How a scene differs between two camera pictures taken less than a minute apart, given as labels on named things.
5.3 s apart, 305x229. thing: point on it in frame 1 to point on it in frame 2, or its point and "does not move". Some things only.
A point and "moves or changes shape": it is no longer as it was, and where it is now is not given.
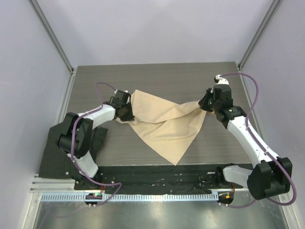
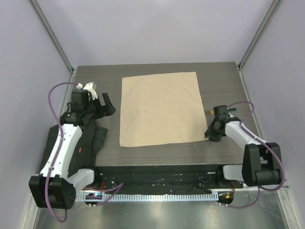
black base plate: (157, 179) does not move
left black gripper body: (127, 115) to (95, 110)
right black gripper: (203, 103) to (209, 133)
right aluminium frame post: (271, 11) does not move
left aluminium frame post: (53, 35) does not move
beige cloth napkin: (171, 125) moves or changes shape
